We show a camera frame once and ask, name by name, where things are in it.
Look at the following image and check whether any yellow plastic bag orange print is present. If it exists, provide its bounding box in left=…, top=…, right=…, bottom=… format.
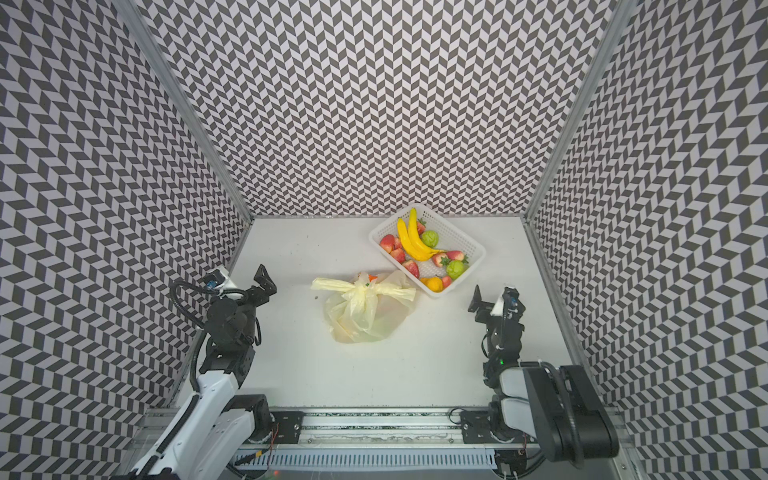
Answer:
left=310, top=271, right=417, bottom=344

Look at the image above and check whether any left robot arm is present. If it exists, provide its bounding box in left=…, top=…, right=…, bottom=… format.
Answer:
left=122, top=266, right=277, bottom=479

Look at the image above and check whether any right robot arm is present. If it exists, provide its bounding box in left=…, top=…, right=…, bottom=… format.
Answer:
left=460, top=287, right=620, bottom=467

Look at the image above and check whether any yellow orange fruit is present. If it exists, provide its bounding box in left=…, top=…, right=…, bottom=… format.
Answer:
left=422, top=276, right=445, bottom=293

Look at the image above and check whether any green apple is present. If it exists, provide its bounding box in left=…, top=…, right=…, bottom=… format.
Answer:
left=420, top=230, right=440, bottom=249

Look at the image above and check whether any yellow banana bunch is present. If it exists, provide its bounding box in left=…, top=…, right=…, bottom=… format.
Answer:
left=396, top=208, right=444, bottom=262

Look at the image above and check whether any red apple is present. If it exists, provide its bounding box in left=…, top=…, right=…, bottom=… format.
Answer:
left=379, top=234, right=402, bottom=254

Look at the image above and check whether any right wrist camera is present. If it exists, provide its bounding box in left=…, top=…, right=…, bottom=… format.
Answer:
left=490, top=287, right=525, bottom=320

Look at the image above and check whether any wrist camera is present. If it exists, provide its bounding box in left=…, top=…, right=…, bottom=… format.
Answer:
left=490, top=287, right=525, bottom=320
left=200, top=266, right=241, bottom=299

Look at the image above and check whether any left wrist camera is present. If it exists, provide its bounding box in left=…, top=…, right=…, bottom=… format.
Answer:
left=200, top=266, right=241, bottom=299

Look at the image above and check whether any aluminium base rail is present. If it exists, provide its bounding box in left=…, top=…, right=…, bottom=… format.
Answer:
left=143, top=406, right=634, bottom=451

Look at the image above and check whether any aluminium left corner post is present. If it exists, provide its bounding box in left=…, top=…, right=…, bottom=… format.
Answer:
left=112, top=0, right=253, bottom=224

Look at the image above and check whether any aluminium corner post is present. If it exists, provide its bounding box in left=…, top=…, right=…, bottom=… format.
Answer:
left=523, top=0, right=638, bottom=224
left=112, top=0, right=253, bottom=224

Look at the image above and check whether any aluminium right corner post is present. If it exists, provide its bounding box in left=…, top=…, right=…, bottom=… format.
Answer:
left=523, top=0, right=638, bottom=224

